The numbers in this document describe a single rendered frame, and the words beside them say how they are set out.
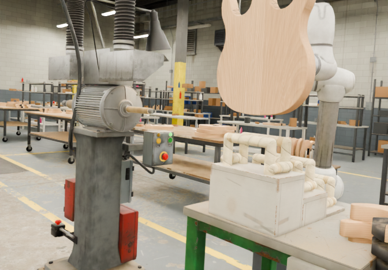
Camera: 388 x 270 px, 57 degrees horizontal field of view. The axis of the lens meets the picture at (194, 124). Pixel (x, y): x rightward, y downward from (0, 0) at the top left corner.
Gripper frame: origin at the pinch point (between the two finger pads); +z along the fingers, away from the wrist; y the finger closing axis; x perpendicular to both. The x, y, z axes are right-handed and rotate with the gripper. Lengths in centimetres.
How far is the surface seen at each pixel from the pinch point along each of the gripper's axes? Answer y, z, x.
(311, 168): -8.9, -16.3, -35.9
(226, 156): 8.2, 8.1, -32.5
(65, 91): 959, -339, -10
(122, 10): 84, 3, 27
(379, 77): 366, -1100, 78
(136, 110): 83, -6, -21
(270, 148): -8.7, 8.0, -27.6
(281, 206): -12.9, 7.0, -44.0
